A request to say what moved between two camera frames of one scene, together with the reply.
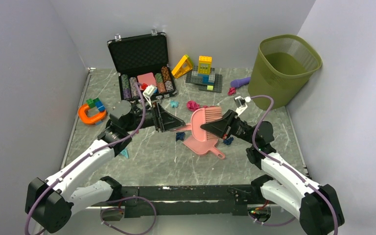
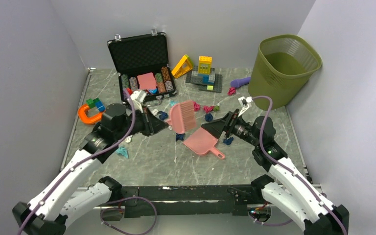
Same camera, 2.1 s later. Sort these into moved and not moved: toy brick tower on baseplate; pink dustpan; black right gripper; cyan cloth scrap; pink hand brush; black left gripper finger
Moved: black left gripper finger; pink hand brush
Not moved: toy brick tower on baseplate; cyan cloth scrap; pink dustpan; black right gripper
